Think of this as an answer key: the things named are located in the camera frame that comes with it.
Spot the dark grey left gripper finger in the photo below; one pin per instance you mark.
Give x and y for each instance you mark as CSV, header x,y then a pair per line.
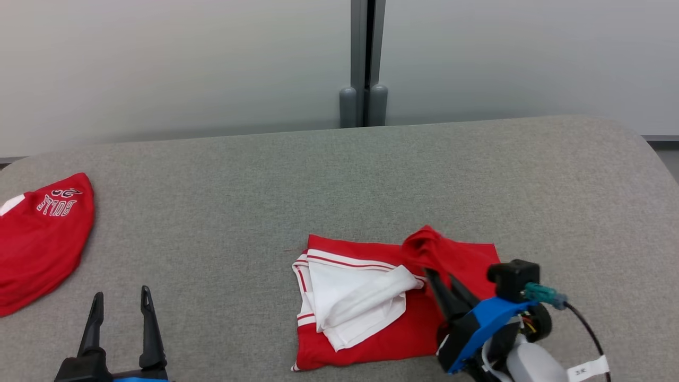
x,y
151,339
93,331

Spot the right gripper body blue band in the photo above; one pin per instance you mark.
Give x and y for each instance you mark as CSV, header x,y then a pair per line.
x,y
482,329

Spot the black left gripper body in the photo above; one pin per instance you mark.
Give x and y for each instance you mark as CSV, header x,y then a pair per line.
x,y
85,371

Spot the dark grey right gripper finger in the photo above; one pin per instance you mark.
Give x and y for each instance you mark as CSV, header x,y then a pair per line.
x,y
466,296
443,300

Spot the red Bulls 23 jersey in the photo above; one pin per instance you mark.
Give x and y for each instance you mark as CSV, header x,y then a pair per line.
x,y
371,345

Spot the red shorts white side stripes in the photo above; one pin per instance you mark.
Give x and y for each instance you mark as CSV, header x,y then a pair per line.
x,y
37,249

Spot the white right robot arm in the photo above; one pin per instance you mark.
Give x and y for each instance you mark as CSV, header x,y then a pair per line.
x,y
530,366

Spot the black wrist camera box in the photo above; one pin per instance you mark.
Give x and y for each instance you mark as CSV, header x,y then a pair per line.
x,y
512,278

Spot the grey rounded post foot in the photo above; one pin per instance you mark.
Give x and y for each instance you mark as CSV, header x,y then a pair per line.
x,y
348,109
379,106

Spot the grey metal partition post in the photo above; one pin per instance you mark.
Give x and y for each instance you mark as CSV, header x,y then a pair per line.
x,y
358,48

